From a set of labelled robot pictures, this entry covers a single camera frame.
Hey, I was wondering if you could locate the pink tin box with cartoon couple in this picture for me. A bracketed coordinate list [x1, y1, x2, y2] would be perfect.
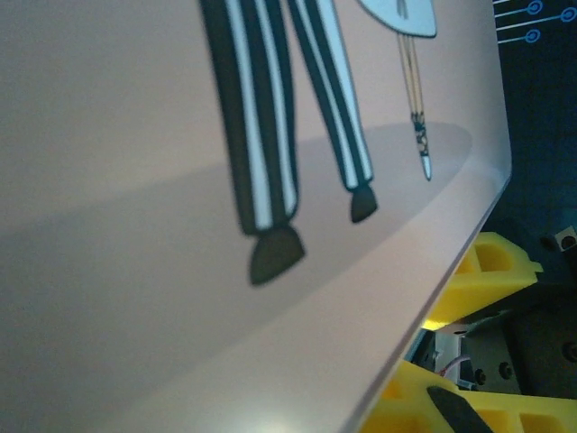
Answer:
[0, 0, 515, 433]

